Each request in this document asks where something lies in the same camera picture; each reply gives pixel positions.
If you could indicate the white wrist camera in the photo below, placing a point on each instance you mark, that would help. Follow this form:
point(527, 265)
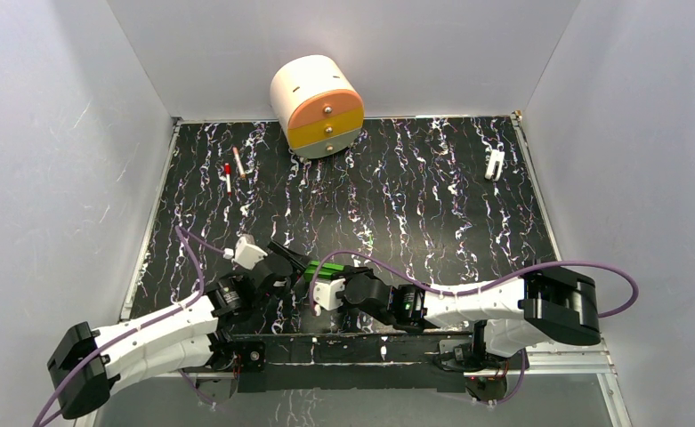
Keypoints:
point(245, 253)
point(327, 295)

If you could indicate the round three-drawer storage cabinet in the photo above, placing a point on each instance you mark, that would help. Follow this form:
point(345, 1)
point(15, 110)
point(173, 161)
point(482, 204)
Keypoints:
point(317, 107)

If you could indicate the pink marker pen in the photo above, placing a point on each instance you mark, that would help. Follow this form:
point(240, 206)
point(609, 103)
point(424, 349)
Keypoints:
point(239, 163)

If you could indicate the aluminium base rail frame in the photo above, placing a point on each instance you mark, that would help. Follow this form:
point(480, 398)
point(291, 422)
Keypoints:
point(444, 362)

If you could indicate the green paper box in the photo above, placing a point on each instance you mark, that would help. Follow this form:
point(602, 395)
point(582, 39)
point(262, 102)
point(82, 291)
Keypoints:
point(326, 271)

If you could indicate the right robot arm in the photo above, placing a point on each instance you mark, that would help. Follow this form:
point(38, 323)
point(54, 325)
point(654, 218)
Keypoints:
point(546, 304)

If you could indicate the red capped marker pen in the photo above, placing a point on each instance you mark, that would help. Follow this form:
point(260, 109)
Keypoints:
point(227, 178)

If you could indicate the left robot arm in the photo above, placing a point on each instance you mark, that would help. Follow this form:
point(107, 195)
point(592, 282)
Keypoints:
point(90, 365)

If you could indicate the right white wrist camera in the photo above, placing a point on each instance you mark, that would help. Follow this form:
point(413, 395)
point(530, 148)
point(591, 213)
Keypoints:
point(327, 295)

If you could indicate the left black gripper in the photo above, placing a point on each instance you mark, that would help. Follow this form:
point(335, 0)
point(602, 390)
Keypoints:
point(279, 264)

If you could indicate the small white plastic clip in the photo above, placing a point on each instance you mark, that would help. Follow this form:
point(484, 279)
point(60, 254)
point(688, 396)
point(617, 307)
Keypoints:
point(495, 165)

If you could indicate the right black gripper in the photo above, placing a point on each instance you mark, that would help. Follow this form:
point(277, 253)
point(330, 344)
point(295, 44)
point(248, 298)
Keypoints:
point(350, 270)

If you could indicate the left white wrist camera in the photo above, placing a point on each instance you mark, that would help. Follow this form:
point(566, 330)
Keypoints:
point(245, 253)

